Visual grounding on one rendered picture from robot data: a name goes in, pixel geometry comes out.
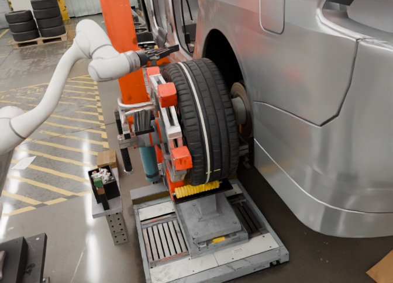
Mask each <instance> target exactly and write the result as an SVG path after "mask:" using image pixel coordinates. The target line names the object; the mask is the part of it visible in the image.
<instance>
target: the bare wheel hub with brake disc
mask: <svg viewBox="0 0 393 283"><path fill-rule="evenodd" d="M230 93H231V94H232V95H233V99H231V100H232V104H233V108H234V110H235V116H236V122H237V129H238V131H239V132H240V124H241V135H242V136H243V137H245V138H249V137H253V136H254V135H253V124H252V119H251V112H250V105H249V99H248V96H247V91H246V86H245V84H244V83H243V82H235V83H234V84H233V85H232V88H231V92H230Z"/></svg>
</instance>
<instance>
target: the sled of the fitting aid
mask: <svg viewBox="0 0 393 283"><path fill-rule="evenodd" d="M222 193H223V194H224V196H225V198H226V200H227V201H228V203H229V205H230V207H231V208H232V210H233V211H234V213H235V215H236V217H237V218H238V220H239V222H240V224H241V228H242V229H241V230H239V231H236V232H233V233H229V234H226V235H223V236H219V237H216V238H213V239H209V240H205V241H202V242H199V243H196V244H194V243H193V241H192V239H191V235H190V233H189V230H188V228H187V224H186V222H185V219H184V217H183V214H182V212H181V208H180V206H179V204H175V202H173V207H174V210H175V213H176V215H177V219H178V222H179V224H180V227H181V230H182V233H183V236H184V239H185V242H186V245H187V248H188V251H189V254H190V256H191V259H195V258H198V257H202V256H205V255H208V254H211V253H215V252H217V251H221V250H224V249H228V248H231V247H234V246H238V245H240V244H244V243H247V242H248V232H247V231H246V229H245V227H244V226H243V224H242V222H241V221H240V219H239V217H238V215H237V214H236V212H235V210H234V209H233V207H232V205H231V204H230V202H229V200H228V199H227V197H226V195H225V193H224V192H222Z"/></svg>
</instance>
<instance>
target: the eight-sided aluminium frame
mask: <svg viewBox="0 0 393 283"><path fill-rule="evenodd" d="M165 83H166V82H165V80H164V79H163V77H162V75H161V74H156V75H150V76H149V87H150V92H149V95H150V100H151V101H152V99H153V94H152V90H151V87H153V89H154V91H155V93H156V97H157V95H158V92H157V85H160V84H165ZM157 100H158V97H157ZM158 102H159V100H158ZM159 105H160V102H159ZM160 109H161V114H162V117H163V121H164V125H165V130H166V135H167V139H168V142H167V146H168V150H169V153H167V154H166V150H165V147H164V143H163V144H160V146H161V150H162V153H163V159H164V163H165V165H166V167H167V169H168V172H169V175H170V178H171V181H172V183H173V182H178V181H182V180H184V177H185V175H186V173H187V169H185V170H181V171H177V170H176V169H175V167H174V163H173V162H172V160H173V159H172V155H171V149H174V142H173V139H177V143H178V147H182V146H183V143H182V132H181V127H180V125H179V123H178V119H177V115H176V112H175V108H174V106H169V109H170V112H171V116H172V119H173V123H174V126H170V124H169V121H168V117H167V112H166V109H165V108H161V106H160ZM153 114H154V116H155V118H157V112H156V111H155V110H153ZM170 162H172V168H171V166H170Z"/></svg>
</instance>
